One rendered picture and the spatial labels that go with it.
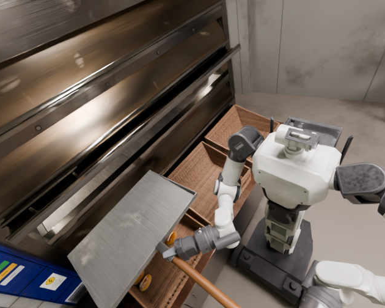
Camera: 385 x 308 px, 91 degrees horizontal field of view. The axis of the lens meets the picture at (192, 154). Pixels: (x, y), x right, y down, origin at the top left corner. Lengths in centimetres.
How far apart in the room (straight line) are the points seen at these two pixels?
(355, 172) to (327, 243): 148
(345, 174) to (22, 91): 116
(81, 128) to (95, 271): 64
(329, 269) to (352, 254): 147
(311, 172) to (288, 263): 124
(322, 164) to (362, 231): 161
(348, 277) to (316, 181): 26
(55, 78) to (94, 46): 23
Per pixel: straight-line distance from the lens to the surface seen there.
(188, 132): 157
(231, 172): 92
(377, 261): 225
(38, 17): 101
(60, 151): 106
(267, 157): 75
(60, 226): 128
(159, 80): 127
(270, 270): 182
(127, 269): 91
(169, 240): 151
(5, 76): 100
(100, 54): 107
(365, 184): 74
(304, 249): 193
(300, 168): 73
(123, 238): 97
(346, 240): 224
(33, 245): 126
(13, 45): 98
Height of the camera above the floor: 196
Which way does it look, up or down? 44 degrees down
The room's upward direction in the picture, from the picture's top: 20 degrees counter-clockwise
